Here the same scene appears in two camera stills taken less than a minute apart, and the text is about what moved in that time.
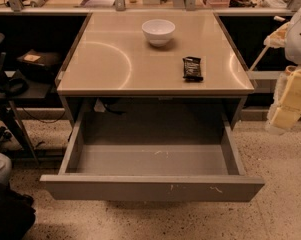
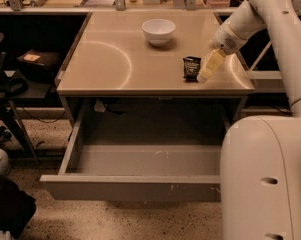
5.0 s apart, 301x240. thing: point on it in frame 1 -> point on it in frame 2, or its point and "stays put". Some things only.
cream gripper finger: [291, 99] -> [228, 43]
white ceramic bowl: [158, 31] stays put
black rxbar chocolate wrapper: [192, 69] stays put
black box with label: [40, 64] stays put
